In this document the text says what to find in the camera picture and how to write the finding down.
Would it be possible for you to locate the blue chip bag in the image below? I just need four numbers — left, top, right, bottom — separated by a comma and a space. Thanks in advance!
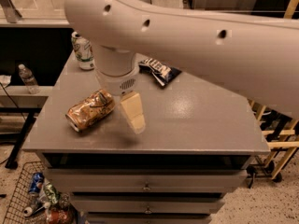
138, 58, 181, 87

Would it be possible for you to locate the green can in basket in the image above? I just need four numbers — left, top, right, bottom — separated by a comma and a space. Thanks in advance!
44, 183, 60, 204

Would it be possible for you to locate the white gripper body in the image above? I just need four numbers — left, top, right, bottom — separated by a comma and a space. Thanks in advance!
95, 63, 139, 96

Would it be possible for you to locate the clear plastic water bottle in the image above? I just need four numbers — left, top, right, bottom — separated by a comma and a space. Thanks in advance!
18, 64, 40, 94

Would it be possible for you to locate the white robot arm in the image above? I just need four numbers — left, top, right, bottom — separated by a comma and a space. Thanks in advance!
64, 0, 299, 119

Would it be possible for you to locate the grey drawer cabinet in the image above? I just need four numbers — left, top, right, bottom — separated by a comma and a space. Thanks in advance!
23, 59, 269, 224

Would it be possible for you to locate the wire basket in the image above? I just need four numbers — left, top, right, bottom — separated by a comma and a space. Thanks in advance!
2, 161, 44, 224

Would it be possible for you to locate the blue can in basket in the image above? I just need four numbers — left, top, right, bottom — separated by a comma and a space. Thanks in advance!
28, 172, 44, 195

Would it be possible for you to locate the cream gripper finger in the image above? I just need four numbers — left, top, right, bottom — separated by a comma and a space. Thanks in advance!
120, 91, 146, 134

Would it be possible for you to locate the grey side bench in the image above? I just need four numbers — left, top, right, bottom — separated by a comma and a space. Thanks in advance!
0, 86, 53, 170

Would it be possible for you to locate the green and white can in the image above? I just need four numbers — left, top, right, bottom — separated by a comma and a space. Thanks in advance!
71, 32, 94, 70

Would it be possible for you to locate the orange soda can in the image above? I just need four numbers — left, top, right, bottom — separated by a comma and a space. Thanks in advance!
65, 89, 116, 132

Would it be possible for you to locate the yellow wooden cart frame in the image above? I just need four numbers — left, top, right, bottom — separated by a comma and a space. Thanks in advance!
247, 0, 299, 188

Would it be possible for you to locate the red can in basket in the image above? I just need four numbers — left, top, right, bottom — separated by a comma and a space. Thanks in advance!
46, 209, 74, 224

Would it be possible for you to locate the white bottle in basket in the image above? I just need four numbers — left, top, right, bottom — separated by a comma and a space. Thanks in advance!
23, 202, 50, 217

